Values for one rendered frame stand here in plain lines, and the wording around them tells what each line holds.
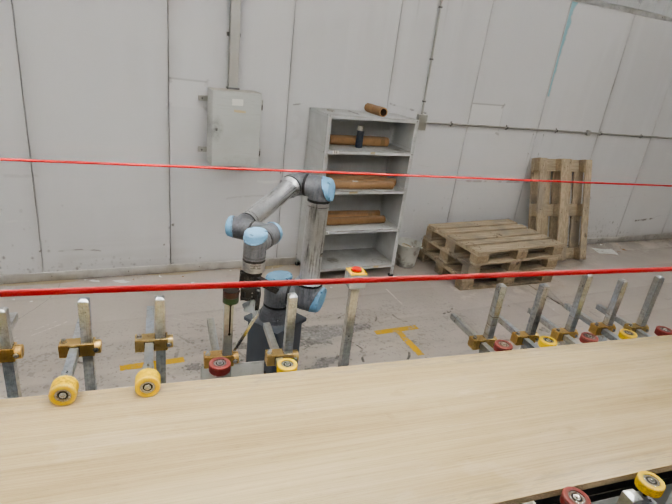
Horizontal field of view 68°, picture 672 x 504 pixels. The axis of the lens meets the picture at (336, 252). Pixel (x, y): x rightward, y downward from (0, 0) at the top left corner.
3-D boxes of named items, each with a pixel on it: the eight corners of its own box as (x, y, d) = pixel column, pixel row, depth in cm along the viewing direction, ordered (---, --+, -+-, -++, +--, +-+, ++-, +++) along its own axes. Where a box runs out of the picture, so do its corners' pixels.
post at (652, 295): (624, 350, 281) (654, 274, 263) (629, 350, 282) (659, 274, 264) (629, 354, 278) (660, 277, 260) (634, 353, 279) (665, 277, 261)
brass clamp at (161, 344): (135, 344, 188) (135, 333, 186) (173, 341, 193) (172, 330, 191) (134, 353, 183) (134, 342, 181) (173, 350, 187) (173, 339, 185)
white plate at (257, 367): (200, 385, 204) (200, 365, 200) (262, 379, 212) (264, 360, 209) (200, 386, 203) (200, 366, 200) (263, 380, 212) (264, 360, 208)
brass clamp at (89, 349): (61, 349, 180) (60, 337, 178) (102, 346, 184) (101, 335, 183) (58, 359, 175) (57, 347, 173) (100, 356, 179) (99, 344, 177)
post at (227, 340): (220, 385, 206) (224, 282, 188) (229, 384, 207) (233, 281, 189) (221, 390, 203) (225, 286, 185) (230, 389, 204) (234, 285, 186)
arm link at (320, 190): (297, 300, 282) (312, 170, 257) (325, 308, 277) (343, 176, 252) (286, 310, 268) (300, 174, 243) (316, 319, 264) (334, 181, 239)
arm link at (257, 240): (273, 229, 194) (261, 236, 185) (270, 258, 198) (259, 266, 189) (251, 224, 196) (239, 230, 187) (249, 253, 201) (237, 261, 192)
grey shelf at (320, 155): (294, 264, 501) (309, 106, 443) (372, 258, 538) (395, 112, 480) (310, 283, 464) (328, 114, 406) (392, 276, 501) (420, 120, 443)
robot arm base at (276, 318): (251, 316, 279) (252, 301, 276) (274, 305, 294) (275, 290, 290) (276, 329, 270) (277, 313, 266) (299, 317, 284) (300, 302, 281)
